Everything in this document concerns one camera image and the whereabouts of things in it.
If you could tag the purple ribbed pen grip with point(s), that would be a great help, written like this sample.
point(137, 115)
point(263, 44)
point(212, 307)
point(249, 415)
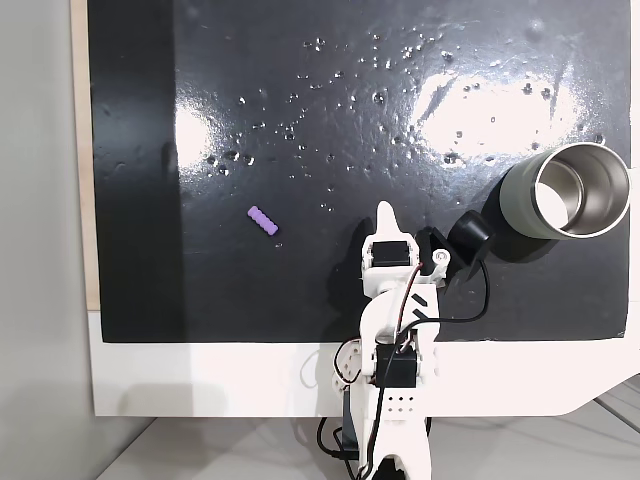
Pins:
point(263, 221)

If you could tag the green steel-lined cup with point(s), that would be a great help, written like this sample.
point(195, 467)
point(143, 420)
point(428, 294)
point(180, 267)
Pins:
point(565, 192)

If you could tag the black glossy mat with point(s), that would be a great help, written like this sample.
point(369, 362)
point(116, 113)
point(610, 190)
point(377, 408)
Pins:
point(300, 150)

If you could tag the light wooden board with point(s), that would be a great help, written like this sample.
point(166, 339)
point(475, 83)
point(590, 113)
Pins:
point(82, 150)

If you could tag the black round gripper camera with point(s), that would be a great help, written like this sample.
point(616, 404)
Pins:
point(470, 235)

